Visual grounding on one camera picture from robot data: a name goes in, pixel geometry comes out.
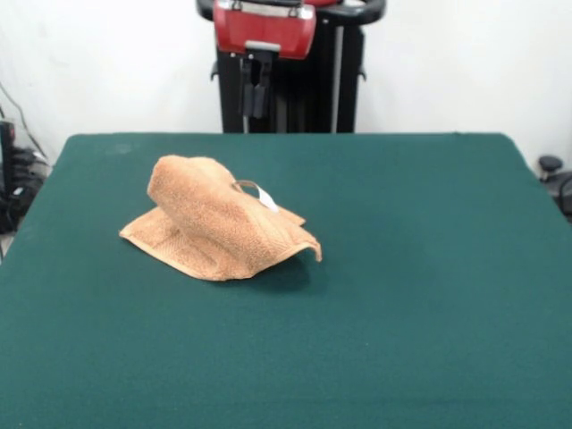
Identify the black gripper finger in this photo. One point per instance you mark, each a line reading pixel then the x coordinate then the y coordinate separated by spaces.
pixel 247 91
pixel 260 94

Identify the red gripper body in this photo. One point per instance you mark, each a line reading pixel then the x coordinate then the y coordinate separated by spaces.
pixel 263 29

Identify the tan terry towel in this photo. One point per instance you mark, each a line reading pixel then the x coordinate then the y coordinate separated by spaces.
pixel 214 223

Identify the red robot base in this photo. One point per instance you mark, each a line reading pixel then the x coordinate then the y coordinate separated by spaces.
pixel 328 2

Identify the black box with red light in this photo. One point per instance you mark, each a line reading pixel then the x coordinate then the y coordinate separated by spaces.
pixel 6 152

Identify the dark green table cloth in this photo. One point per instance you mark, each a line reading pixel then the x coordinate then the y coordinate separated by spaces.
pixel 357 348

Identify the black chair base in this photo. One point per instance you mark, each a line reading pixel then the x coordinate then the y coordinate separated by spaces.
pixel 550 163

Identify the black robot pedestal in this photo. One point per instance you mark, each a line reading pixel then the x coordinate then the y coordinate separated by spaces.
pixel 313 89

